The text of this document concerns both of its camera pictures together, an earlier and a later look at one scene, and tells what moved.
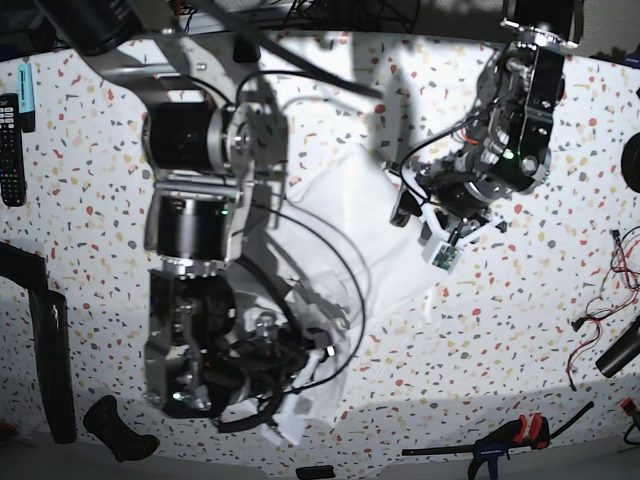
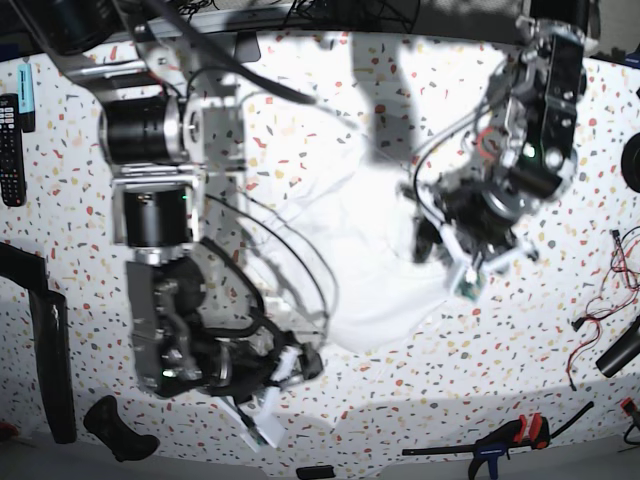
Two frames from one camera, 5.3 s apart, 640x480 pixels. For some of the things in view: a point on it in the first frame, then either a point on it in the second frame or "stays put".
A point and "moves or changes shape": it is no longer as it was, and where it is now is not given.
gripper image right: (453, 186) -> (480, 222)
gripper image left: (252, 364) -> (238, 369)
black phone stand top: (246, 50) stays put
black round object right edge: (630, 162) stays put
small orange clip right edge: (628, 406) stays put
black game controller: (105, 423) stays put
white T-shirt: (349, 256) moves or changes shape
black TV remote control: (13, 183) stays put
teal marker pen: (26, 98) stays put
